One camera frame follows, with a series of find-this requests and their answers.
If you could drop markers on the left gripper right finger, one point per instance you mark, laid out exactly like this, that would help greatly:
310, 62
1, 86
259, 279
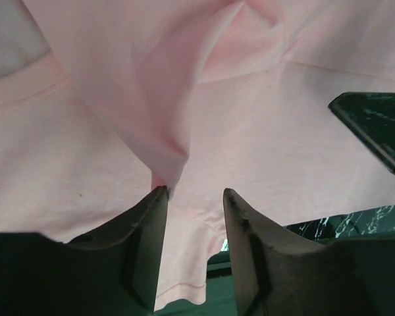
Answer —
253, 239

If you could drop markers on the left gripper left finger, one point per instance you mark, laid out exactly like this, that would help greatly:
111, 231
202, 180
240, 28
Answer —
120, 261

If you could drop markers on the pink t shirt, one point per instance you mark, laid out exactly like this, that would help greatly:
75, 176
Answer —
100, 101

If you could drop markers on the black marbled table mat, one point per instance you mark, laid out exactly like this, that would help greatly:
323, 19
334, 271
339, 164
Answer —
375, 222

